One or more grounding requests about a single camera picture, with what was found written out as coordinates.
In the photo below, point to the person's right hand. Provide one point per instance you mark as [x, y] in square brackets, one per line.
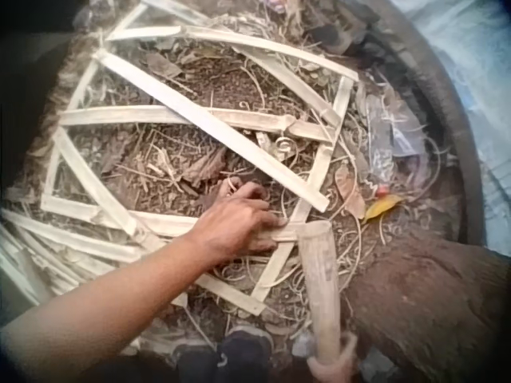
[333, 361]

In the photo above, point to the person's left hand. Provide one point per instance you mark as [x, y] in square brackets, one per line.
[233, 223]

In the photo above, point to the person's right fingers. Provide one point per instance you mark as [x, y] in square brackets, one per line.
[348, 347]

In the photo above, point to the thick bamboo stick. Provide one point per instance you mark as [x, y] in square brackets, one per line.
[319, 279]

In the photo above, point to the bamboo strip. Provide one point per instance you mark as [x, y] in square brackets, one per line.
[167, 221]

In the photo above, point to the small grey plastic piece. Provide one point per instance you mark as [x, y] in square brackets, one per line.
[304, 344]

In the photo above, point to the heap of curled bamboo shavings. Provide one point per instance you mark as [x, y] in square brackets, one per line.
[351, 255]

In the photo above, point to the person's legs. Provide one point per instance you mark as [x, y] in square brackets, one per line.
[227, 355]

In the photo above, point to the yellow leaf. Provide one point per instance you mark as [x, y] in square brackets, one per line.
[382, 207]

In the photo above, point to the small red object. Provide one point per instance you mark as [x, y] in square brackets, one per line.
[382, 192]

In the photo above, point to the clear plastic wrapper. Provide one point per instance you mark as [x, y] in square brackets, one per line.
[393, 135]

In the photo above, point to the large dry brown leaf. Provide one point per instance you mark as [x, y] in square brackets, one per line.
[203, 165]

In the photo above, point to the dark curved rim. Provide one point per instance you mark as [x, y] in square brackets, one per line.
[455, 131]

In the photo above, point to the pale blue tarpaulin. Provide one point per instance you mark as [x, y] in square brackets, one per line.
[479, 80]

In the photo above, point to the dark stones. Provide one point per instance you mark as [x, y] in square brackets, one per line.
[339, 28]

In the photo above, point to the pile of loose bamboo slats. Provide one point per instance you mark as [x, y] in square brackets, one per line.
[28, 255]

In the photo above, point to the woven bamboo strips frame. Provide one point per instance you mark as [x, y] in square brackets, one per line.
[207, 119]

